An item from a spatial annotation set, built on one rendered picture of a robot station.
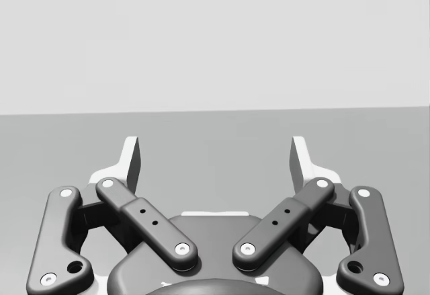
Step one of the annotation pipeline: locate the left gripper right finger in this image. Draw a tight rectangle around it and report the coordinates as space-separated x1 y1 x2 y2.
232 136 406 295

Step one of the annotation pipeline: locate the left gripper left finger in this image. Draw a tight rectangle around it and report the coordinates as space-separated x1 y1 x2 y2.
26 136 200 295

